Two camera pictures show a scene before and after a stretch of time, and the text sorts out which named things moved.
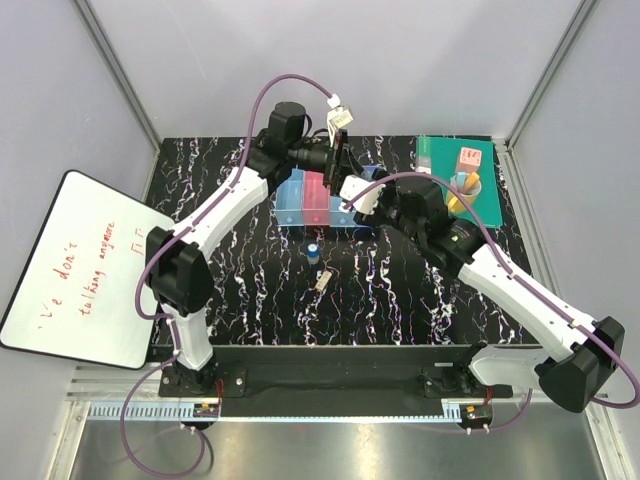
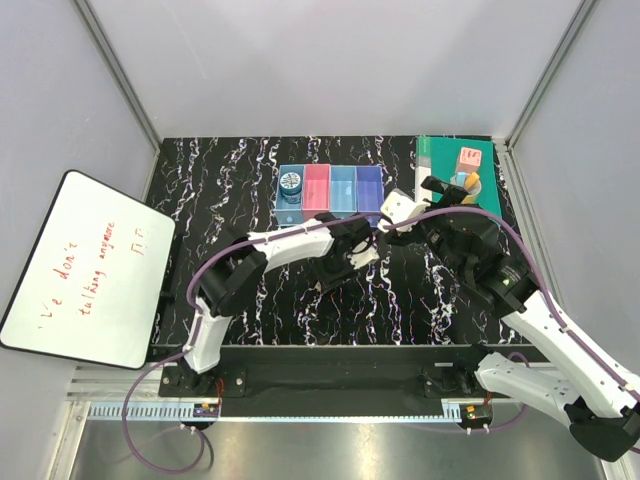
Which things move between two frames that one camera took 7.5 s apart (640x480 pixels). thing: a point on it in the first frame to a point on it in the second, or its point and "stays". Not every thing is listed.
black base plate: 331,380 stays
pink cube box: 469,160 stays
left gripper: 340,161 to 328,280
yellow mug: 454,202 stays
